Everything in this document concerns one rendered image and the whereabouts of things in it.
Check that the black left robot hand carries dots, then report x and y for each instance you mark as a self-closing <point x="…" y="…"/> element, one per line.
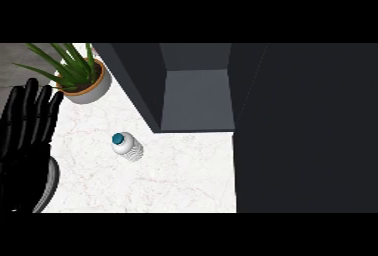
<point x="22" y="140"/>

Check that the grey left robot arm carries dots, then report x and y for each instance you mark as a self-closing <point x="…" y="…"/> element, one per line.
<point x="49" y="186"/>

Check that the clear water bottle teal cap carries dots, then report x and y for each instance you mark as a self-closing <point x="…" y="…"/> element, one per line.
<point x="127" y="146"/>

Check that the dark grey open cabinet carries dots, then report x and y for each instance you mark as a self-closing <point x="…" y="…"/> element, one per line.
<point x="186" y="90"/>

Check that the dark grey cabinet door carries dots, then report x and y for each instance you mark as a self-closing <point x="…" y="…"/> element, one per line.
<point x="304" y="130"/>

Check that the white plant pot orange rim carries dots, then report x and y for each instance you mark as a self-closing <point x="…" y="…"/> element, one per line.
<point x="90" y="88"/>

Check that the green aloe plant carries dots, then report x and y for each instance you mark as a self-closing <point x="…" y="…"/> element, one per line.
<point x="68" y="68"/>

